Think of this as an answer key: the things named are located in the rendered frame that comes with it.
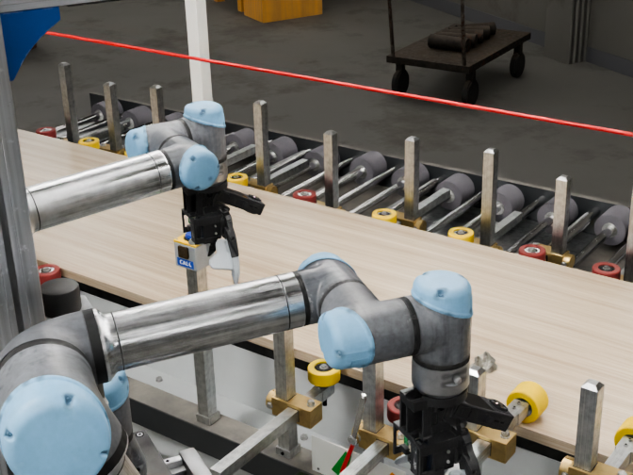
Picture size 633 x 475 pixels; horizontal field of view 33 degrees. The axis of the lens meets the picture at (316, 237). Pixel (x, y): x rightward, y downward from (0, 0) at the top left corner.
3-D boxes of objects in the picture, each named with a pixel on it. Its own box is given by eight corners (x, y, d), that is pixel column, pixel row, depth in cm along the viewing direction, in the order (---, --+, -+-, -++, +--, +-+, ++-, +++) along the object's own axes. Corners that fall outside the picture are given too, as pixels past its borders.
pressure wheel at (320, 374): (344, 411, 262) (343, 370, 257) (312, 416, 260) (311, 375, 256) (336, 394, 269) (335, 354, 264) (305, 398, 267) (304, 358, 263)
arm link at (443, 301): (396, 272, 135) (457, 261, 137) (396, 348, 139) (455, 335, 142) (422, 300, 128) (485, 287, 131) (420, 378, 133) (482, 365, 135)
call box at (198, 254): (197, 275, 254) (194, 245, 251) (175, 268, 258) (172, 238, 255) (216, 264, 259) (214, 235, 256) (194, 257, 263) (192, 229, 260)
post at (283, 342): (290, 465, 262) (282, 290, 242) (278, 460, 264) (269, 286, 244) (298, 457, 264) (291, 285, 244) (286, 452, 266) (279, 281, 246)
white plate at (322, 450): (404, 509, 242) (404, 473, 238) (311, 470, 256) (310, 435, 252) (405, 507, 243) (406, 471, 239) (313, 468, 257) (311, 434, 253)
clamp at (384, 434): (401, 464, 238) (401, 445, 236) (350, 444, 245) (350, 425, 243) (413, 450, 242) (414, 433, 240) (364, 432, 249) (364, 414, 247)
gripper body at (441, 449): (391, 456, 145) (392, 381, 140) (445, 438, 149) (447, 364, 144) (421, 487, 139) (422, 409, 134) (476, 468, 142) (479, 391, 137)
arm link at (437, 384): (449, 335, 142) (484, 364, 135) (448, 366, 144) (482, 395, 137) (400, 350, 139) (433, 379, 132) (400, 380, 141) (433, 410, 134)
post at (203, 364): (209, 426, 274) (196, 269, 256) (195, 420, 277) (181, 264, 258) (220, 417, 278) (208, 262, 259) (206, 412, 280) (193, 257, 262)
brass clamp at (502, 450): (504, 466, 220) (505, 446, 218) (446, 444, 227) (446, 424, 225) (517, 450, 225) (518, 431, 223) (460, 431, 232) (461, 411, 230)
